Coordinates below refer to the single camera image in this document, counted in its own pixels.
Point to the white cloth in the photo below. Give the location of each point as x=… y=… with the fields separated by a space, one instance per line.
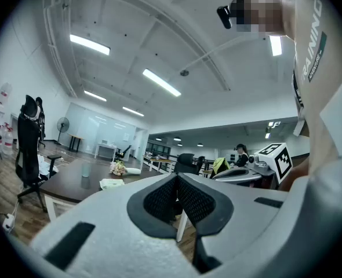
x=45 y=166

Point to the white vase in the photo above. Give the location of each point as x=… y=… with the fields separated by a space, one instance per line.
x=134 y=171

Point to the white power strip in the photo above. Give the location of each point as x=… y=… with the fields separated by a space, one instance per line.
x=8 y=221

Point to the black office chair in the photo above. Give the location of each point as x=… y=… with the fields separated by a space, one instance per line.
x=121 y=153
x=184 y=162
x=27 y=155

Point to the round ceiling sensor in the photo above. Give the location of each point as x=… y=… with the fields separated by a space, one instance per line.
x=184 y=73

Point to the pink flower bouquet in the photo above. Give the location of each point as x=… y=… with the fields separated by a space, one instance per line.
x=117 y=168

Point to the black head camera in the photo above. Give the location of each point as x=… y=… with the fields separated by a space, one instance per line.
x=224 y=17

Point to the yellow green cloth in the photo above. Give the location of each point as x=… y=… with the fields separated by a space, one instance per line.
x=221 y=164

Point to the light green cloth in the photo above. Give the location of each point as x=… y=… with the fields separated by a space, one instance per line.
x=111 y=183

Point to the person's beige shirt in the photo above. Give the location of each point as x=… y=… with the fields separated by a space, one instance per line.
x=333 y=68

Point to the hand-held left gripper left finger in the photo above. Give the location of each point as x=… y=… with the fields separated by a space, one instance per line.
x=116 y=242

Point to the white water dispenser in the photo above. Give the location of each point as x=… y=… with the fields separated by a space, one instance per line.
x=3 y=109

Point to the long ceiling light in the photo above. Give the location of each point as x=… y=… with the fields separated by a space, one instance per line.
x=161 y=82
x=133 y=111
x=95 y=95
x=90 y=44
x=275 y=45

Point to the person's right forearm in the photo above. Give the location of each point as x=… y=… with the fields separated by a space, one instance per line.
x=295 y=172

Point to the wooden desk black legs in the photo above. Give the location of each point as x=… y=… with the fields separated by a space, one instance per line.
x=75 y=137

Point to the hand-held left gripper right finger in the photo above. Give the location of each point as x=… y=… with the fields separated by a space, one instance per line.
x=246 y=227

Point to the clear green glass cup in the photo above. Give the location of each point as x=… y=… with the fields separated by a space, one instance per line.
x=86 y=170

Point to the black standing fan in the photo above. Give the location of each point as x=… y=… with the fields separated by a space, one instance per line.
x=63 y=124

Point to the person's head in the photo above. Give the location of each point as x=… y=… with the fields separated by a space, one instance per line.
x=261 y=10

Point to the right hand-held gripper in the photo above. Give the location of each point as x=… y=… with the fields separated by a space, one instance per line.
x=284 y=162

